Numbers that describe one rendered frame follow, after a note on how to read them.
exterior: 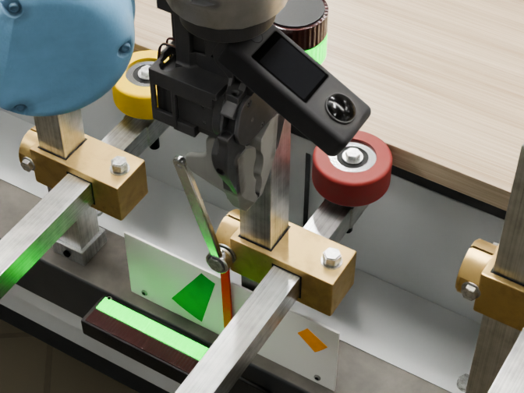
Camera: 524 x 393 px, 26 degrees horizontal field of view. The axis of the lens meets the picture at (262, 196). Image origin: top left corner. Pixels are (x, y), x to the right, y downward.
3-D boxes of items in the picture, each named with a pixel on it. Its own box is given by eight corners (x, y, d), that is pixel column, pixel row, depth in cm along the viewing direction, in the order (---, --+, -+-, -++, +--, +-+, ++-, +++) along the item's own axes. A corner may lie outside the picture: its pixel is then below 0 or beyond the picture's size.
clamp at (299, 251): (330, 318, 110) (332, 285, 107) (213, 263, 115) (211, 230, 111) (357, 279, 114) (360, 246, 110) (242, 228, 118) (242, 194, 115)
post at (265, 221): (269, 390, 127) (272, 55, 92) (242, 377, 128) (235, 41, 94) (285, 368, 129) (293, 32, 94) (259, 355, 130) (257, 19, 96)
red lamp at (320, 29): (306, 59, 96) (306, 38, 94) (245, 36, 98) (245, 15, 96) (339, 22, 99) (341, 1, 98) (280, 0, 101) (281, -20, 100)
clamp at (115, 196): (118, 225, 119) (114, 192, 115) (18, 178, 124) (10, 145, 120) (152, 189, 123) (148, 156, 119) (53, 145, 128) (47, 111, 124)
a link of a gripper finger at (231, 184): (241, 163, 94) (239, 83, 87) (259, 171, 93) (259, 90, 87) (210, 198, 91) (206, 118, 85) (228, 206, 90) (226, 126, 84)
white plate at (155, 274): (332, 393, 119) (337, 336, 111) (129, 293, 128) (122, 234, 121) (335, 389, 119) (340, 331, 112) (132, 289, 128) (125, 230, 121)
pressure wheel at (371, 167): (362, 268, 118) (370, 191, 109) (295, 238, 121) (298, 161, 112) (397, 219, 122) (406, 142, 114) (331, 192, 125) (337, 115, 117)
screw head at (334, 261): (335, 273, 108) (336, 264, 107) (316, 264, 108) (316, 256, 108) (346, 258, 109) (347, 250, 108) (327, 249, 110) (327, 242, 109)
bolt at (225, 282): (231, 352, 121) (224, 262, 110) (210, 343, 122) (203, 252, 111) (240, 340, 122) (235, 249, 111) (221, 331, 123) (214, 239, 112)
